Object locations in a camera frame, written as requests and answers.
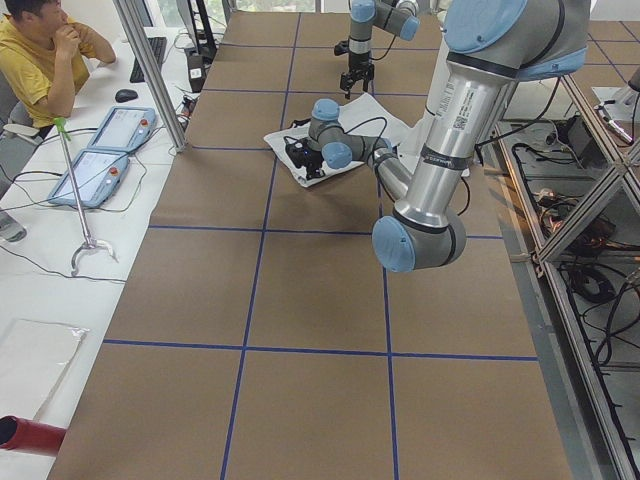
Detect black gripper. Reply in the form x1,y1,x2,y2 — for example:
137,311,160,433
340,50,375,99
285,138,324,180

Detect grey cartoon print t-shirt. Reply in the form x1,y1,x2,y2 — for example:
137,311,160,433
264,94,410,188

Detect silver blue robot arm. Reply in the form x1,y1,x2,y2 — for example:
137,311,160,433
284,1,591,272
334,0,420,99

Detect dark brown box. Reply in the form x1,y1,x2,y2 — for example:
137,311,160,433
187,50,206,93

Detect far blue teach pendant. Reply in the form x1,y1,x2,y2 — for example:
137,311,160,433
88,106,157,153

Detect blue teach pendant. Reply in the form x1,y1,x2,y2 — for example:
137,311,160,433
47,149,129,208
88,106,157,153

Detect black keyboard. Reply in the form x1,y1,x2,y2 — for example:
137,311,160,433
129,36,168,84

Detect black computer mouse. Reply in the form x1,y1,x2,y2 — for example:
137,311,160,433
114,89,138,103

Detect near blue teach pendant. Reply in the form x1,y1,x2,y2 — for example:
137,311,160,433
47,149,129,208

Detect silver reacher grabber stick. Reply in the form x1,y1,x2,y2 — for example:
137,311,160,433
54,117,118,277

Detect person in yellow shirt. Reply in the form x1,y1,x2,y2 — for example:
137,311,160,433
1,1,116,137

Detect clear plastic bag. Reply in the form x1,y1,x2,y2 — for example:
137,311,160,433
1,319,89,420

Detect red cylinder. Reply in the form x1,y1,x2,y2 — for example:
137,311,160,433
1,416,67,457

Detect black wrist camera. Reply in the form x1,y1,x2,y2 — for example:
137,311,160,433
334,41,349,56

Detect aluminium frame cabinet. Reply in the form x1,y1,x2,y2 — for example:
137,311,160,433
481,64,639,479

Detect aluminium frame post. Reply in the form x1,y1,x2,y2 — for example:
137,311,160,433
113,0,186,153

